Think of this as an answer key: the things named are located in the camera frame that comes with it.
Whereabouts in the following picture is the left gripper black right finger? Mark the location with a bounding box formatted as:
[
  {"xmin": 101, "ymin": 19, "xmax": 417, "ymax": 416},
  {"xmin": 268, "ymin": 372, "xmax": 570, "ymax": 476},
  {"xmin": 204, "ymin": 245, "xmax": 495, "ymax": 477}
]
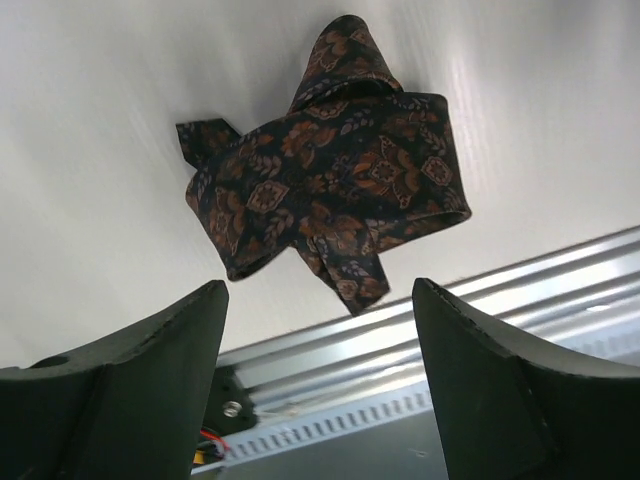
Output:
[{"xmin": 412, "ymin": 279, "xmax": 639, "ymax": 479}]

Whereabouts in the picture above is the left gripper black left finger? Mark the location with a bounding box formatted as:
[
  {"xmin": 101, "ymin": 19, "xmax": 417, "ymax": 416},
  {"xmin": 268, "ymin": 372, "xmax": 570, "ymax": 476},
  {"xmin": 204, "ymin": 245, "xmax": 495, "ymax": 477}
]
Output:
[{"xmin": 1, "ymin": 280, "xmax": 229, "ymax": 479}]

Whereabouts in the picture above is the dark brown floral tie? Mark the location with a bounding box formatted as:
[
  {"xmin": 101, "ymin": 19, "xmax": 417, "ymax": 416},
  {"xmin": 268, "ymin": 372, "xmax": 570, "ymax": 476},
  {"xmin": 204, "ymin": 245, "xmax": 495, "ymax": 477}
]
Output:
[{"xmin": 177, "ymin": 15, "xmax": 471, "ymax": 315}]

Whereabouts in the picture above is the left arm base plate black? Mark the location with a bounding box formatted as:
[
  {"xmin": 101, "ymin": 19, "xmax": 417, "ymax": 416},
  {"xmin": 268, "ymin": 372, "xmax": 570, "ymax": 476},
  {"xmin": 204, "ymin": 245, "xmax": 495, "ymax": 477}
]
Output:
[{"xmin": 203, "ymin": 366, "xmax": 258, "ymax": 437}]

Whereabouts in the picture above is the white slotted cable duct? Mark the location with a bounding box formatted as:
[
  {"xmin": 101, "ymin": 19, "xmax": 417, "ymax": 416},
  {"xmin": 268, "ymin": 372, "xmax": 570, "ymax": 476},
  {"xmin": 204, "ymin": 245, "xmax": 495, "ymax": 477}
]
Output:
[{"xmin": 192, "ymin": 361, "xmax": 433, "ymax": 476}]

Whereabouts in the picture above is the aluminium mounting rail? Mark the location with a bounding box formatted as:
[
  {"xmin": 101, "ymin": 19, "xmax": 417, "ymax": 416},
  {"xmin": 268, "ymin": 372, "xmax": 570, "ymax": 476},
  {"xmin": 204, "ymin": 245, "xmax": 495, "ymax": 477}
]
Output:
[{"xmin": 221, "ymin": 228, "xmax": 639, "ymax": 418}]

